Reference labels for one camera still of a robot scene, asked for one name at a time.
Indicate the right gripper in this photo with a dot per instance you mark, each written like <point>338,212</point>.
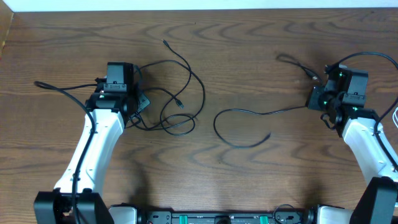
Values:
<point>316,91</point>

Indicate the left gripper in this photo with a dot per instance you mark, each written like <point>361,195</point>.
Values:
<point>145,101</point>

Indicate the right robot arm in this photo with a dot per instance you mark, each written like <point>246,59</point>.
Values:
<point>341,100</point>

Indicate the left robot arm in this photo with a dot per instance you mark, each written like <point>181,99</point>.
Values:
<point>77,196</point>

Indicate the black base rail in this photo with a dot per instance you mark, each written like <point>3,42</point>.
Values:
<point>224,217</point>

